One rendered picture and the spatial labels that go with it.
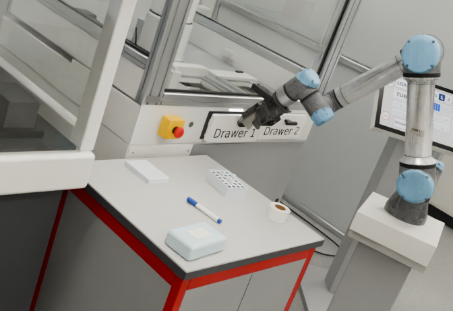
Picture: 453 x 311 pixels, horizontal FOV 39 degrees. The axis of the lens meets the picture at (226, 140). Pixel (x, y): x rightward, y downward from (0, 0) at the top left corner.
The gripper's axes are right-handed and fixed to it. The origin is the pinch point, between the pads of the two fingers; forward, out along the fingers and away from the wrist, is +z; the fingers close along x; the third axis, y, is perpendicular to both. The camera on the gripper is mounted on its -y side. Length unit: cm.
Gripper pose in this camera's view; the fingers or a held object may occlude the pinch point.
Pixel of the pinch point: (242, 121)
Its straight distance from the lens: 238.4
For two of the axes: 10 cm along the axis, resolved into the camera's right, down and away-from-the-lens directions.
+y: 3.6, 8.8, -3.0
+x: 6.7, -0.2, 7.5
